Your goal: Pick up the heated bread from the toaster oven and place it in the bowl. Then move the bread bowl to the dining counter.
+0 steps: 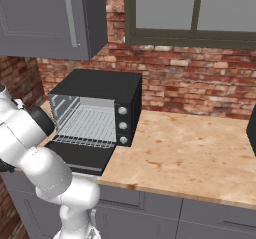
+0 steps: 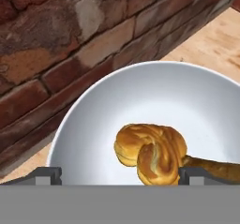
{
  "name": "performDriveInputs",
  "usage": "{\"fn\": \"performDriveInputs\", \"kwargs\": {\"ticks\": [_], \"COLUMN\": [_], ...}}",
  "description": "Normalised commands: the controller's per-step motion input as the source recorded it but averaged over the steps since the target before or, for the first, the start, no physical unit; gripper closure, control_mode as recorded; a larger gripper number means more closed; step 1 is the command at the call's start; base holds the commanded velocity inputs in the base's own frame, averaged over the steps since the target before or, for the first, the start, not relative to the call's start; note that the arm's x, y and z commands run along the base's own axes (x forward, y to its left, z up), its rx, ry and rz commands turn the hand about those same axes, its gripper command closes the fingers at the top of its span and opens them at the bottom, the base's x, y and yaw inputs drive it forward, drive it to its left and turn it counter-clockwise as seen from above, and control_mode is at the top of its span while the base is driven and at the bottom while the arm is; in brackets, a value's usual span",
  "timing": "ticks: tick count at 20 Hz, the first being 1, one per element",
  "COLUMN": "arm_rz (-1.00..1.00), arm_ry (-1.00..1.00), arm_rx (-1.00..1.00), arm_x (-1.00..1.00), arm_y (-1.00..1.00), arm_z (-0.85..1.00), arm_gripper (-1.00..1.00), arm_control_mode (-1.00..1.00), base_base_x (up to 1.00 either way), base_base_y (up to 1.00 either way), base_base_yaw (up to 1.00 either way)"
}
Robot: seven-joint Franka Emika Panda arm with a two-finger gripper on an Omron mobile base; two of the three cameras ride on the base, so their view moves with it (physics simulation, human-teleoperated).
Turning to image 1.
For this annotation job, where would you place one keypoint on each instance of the black toaster oven door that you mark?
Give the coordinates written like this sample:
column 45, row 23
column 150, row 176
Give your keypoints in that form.
column 83, row 156

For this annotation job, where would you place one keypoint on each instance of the silver toaster oven knob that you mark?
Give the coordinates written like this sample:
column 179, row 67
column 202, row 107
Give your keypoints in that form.
column 123, row 125
column 123, row 140
column 122, row 110

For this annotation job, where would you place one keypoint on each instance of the grey base cupboard door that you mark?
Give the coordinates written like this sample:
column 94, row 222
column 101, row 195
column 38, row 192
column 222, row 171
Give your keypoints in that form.
column 33, row 213
column 133, row 224

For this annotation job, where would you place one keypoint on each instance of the silver toaster oven rack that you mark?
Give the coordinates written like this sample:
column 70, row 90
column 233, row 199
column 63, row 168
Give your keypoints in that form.
column 86, row 126

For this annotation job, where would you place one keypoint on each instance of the grey drawer front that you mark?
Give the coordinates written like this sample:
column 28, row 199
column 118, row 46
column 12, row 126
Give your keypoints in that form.
column 218, row 216
column 121, row 196

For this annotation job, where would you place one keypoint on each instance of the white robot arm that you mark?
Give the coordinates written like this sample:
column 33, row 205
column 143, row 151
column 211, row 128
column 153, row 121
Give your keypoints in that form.
column 40, row 164

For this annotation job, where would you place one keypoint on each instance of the grey framed window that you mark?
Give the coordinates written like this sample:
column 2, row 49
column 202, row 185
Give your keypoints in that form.
column 193, row 13

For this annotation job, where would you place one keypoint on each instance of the black appliance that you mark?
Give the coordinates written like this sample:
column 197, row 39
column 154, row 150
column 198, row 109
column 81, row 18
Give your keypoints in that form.
column 252, row 131

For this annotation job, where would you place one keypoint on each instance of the grey wall cupboard door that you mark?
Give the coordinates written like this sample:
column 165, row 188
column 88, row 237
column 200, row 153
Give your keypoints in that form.
column 36, row 16

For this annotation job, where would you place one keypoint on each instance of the black toaster oven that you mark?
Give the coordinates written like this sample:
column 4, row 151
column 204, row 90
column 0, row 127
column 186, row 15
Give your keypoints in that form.
column 100, row 89

